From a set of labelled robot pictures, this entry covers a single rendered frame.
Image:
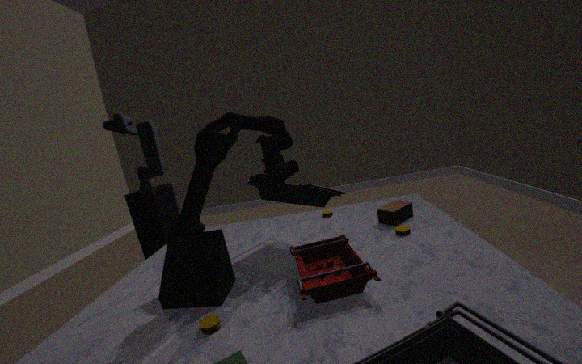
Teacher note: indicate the red plastic tray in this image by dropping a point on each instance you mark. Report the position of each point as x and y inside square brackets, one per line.
[342, 255]

